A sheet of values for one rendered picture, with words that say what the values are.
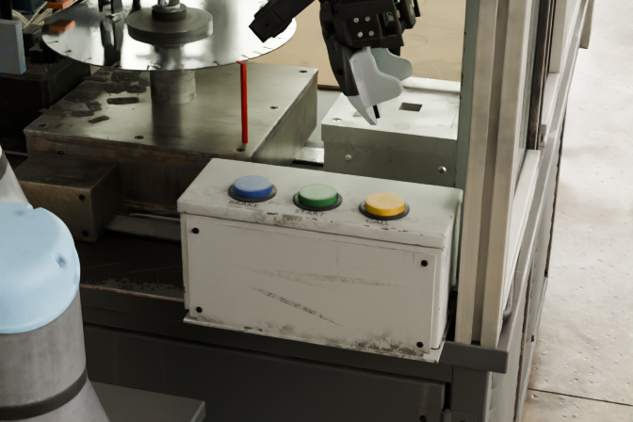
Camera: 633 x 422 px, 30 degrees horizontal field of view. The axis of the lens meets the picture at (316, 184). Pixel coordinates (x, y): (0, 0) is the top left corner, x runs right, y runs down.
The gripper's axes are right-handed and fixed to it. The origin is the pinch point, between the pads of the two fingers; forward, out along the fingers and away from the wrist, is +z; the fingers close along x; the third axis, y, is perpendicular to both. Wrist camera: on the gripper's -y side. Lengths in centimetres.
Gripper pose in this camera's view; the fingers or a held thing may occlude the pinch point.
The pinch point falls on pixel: (366, 110)
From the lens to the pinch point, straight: 125.9
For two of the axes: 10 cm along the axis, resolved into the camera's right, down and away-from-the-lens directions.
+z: 2.6, 8.4, 4.8
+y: 9.1, -0.5, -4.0
